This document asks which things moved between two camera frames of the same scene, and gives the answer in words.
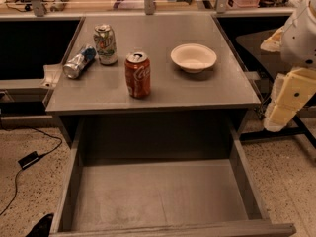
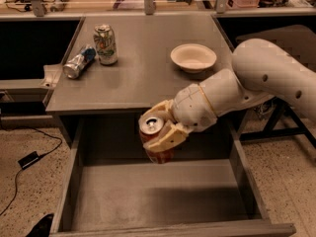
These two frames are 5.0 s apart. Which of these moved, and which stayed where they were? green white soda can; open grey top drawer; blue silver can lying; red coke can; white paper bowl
Moved: red coke can
Stayed: blue silver can lying; white paper bowl; green white soda can; open grey top drawer
